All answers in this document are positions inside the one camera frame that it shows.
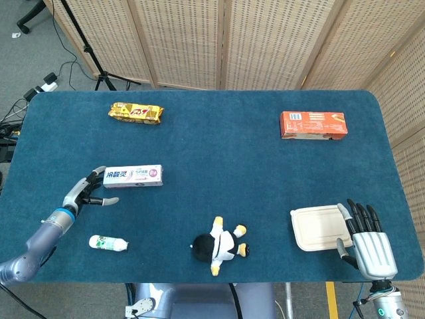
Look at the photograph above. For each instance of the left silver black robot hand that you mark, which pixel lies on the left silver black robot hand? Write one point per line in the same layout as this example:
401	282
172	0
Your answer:
75	196

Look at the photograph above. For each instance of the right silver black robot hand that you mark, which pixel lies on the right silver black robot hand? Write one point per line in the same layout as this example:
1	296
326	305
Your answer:
373	254

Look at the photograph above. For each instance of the white toothpaste box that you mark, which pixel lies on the white toothpaste box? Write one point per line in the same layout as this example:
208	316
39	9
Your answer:
133	176

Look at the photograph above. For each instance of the orange cardboard box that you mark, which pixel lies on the orange cardboard box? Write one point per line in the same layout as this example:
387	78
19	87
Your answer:
313	125

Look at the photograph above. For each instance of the small white bottle green label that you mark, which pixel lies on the small white bottle green label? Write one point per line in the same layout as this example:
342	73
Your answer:
108	243

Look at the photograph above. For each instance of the beige takeaway food container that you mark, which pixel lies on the beige takeaway food container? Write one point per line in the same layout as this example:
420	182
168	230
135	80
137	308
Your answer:
318	227

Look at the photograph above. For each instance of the metal table leg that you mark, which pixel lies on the metal table leg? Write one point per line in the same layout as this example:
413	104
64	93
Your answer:
289	300

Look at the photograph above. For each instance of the yellow biscuit packet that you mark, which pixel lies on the yellow biscuit packet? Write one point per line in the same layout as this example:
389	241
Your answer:
136	113

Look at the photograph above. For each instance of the white power strip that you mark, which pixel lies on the white power strip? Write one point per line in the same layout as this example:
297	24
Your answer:
47	87

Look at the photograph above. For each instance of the black tripod stand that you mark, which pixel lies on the black tripod stand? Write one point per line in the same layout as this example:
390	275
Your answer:
100	79

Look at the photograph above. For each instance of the blue felt table cover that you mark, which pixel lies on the blue felt table cover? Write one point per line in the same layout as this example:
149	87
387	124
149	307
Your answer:
212	159

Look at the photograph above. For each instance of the penguin plush toy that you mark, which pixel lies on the penguin plush toy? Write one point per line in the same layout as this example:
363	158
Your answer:
222	244

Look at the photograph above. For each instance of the grey robot torso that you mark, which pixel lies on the grey robot torso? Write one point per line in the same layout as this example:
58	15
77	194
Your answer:
196	300

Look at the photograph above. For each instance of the black office chair base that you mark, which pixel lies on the black office chair base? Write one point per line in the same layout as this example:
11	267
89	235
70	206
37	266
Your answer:
30	15

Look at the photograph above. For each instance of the wicker folding screen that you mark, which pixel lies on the wicker folding screen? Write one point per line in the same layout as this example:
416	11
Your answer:
186	40

